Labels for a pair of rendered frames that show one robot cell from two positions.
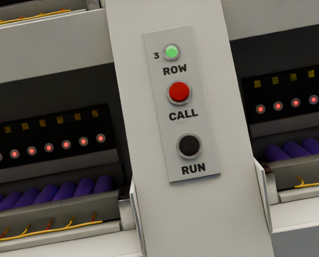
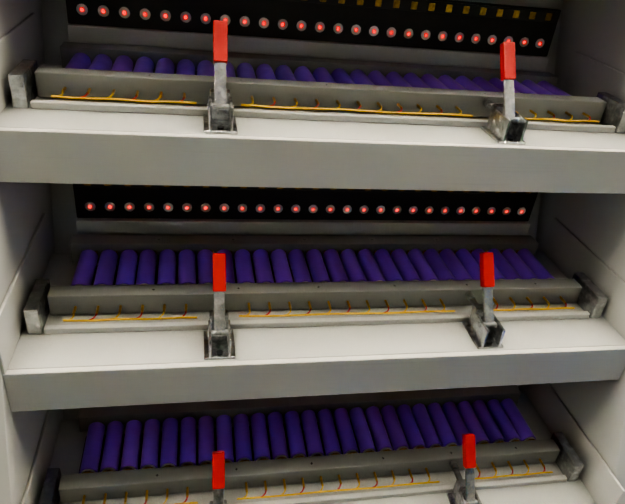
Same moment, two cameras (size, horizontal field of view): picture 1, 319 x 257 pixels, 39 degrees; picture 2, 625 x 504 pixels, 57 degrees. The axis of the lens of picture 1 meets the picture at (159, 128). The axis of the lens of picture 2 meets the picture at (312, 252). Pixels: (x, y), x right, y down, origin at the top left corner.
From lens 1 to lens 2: 0.53 m
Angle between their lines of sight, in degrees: 24
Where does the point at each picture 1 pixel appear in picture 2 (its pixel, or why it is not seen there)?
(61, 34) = (623, 166)
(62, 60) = (612, 185)
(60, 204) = (537, 286)
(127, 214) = (600, 308)
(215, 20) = not seen: outside the picture
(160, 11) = not seen: outside the picture
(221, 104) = not seen: outside the picture
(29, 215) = (513, 291)
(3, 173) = (430, 226)
